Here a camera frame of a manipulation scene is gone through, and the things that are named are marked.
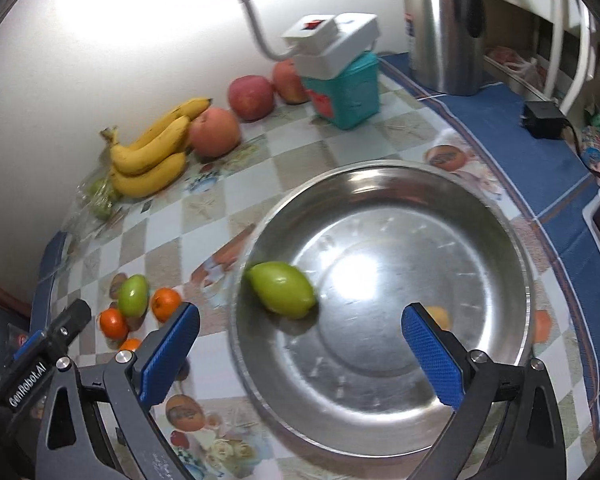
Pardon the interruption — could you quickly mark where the yellow banana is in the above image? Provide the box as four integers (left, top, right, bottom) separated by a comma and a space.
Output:
129, 97, 213, 152
110, 151, 187, 199
100, 116, 191, 177

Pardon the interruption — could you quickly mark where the stainless steel thermos jug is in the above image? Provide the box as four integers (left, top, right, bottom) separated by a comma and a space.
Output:
403, 0, 487, 97

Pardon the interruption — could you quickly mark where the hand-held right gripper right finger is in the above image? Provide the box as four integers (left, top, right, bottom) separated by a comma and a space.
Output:
401, 301, 567, 480

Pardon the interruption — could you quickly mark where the black cable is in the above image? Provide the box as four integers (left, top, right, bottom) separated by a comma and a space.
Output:
560, 117, 600, 182

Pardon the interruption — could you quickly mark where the teal plastic box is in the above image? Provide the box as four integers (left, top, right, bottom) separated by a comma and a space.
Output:
300, 51, 381, 130

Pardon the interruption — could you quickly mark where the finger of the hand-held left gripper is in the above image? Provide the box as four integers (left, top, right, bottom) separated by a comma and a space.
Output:
42, 299, 92, 357

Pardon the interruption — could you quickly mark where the large green jujube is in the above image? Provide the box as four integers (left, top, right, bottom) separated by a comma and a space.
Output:
244, 261, 317, 320

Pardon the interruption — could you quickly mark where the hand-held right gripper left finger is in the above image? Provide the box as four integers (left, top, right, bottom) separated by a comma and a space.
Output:
36, 301, 201, 480

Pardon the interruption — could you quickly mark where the small green jujube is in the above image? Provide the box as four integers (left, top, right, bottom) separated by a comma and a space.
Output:
117, 274, 150, 318

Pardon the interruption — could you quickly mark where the checkered tablecloth with blue border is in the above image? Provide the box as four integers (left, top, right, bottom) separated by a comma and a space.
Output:
35, 50, 600, 480

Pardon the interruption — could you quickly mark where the black power adapter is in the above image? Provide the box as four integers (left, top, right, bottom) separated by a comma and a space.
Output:
520, 101, 568, 139

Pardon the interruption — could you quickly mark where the white power strip with cable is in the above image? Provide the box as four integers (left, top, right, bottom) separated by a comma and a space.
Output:
202, 0, 382, 81

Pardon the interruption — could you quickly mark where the red apple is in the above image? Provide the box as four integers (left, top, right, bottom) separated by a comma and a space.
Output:
228, 76, 275, 122
188, 107, 242, 158
272, 59, 311, 106

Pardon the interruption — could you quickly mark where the white rack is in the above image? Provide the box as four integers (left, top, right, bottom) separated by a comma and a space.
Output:
480, 0, 600, 116

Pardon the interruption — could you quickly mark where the clear bag of green jujubes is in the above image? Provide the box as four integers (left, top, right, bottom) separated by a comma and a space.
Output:
77, 175, 127, 222

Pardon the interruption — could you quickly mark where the pink plastic bag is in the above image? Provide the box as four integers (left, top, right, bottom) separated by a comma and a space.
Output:
485, 46, 542, 92

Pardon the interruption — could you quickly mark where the stainless steel bowl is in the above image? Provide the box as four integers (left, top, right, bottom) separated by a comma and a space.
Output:
227, 160, 537, 463

